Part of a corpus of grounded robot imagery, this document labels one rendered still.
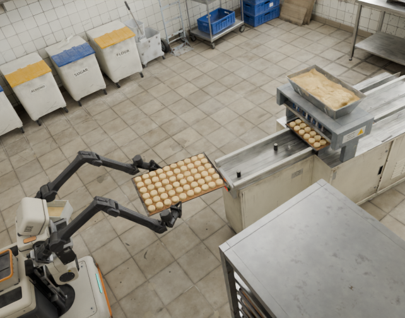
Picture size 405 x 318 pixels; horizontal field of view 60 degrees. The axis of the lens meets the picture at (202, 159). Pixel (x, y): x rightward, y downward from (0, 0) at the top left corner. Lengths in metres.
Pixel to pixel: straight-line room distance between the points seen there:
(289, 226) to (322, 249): 0.13
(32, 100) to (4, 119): 0.44
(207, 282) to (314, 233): 2.05
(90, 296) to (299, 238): 2.17
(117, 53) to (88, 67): 0.46
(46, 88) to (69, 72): 0.38
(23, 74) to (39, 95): 0.32
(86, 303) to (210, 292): 0.99
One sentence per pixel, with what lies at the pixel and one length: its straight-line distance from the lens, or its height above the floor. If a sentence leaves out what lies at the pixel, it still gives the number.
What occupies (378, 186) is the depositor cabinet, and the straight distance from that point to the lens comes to 3.61.
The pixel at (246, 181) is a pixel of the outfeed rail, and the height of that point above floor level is 0.89.
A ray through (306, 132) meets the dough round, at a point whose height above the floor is 0.91.
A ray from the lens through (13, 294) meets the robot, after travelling 2.73.
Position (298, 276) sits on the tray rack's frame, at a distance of 1.17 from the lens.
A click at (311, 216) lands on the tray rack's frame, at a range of 1.29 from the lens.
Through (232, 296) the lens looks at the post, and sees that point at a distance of 1.51.
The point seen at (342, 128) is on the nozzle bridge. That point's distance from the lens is 2.64.
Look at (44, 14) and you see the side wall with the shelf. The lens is 5.73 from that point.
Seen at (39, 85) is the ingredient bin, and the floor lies 0.57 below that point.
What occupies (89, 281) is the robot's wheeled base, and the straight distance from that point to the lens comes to 3.17.
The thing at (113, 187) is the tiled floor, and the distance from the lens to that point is 4.11.
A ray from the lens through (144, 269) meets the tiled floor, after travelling 3.39.
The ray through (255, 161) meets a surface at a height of 0.84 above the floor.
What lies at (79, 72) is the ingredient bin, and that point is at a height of 0.51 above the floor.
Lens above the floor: 2.86
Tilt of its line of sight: 44 degrees down
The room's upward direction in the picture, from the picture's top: 10 degrees counter-clockwise
